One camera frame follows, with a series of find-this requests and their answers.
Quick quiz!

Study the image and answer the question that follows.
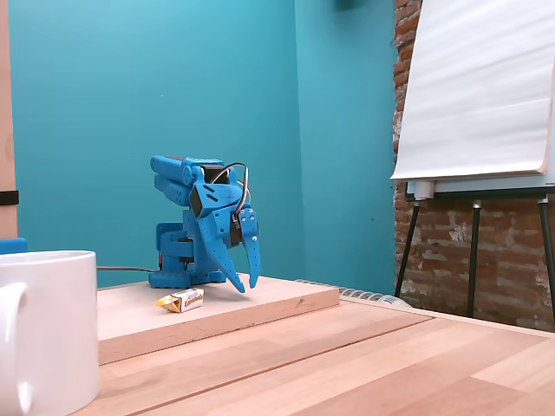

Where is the yellow and white sweet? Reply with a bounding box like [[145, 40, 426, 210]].
[[155, 289, 206, 314]]

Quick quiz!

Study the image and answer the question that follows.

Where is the white ceramic mug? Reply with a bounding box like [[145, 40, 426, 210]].
[[0, 250, 101, 416]]

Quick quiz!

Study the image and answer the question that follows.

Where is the light wooden board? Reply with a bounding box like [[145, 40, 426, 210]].
[[95, 271, 341, 366]]

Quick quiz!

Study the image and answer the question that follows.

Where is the red and black power lead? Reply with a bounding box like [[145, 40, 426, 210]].
[[95, 264, 160, 275]]

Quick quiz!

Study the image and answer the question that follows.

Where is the white radiator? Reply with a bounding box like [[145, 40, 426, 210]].
[[294, 279, 411, 309]]

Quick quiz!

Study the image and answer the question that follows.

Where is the flipchart easel with black legs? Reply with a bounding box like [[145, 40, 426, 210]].
[[393, 174, 555, 321]]

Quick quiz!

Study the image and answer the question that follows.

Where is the white flipchart paper pad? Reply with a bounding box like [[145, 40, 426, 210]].
[[388, 0, 555, 181]]

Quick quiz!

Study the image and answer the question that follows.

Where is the red white black servo wire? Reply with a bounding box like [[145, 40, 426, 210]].
[[212, 162, 253, 218]]

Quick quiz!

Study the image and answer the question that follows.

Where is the blue printed mount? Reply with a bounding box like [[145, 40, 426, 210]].
[[0, 237, 28, 255]]

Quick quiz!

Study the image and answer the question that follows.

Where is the wooden post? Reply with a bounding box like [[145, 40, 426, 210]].
[[0, 0, 20, 242]]

